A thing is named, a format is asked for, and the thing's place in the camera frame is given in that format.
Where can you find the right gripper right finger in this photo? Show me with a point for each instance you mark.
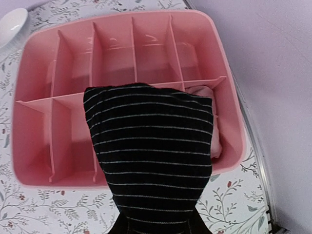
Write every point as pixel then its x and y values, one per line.
pixel 195 224

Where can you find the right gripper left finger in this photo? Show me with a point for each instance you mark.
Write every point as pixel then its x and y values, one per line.
pixel 122 225

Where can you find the black striped underwear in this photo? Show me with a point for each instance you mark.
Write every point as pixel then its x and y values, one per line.
pixel 153 145

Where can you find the pink divided organizer tray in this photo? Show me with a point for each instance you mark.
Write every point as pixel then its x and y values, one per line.
pixel 51 143

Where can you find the small white bowl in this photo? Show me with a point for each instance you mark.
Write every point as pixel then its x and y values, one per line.
pixel 14 29

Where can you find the rolled beige cloth in tray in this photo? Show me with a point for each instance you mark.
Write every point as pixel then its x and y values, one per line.
pixel 205 91

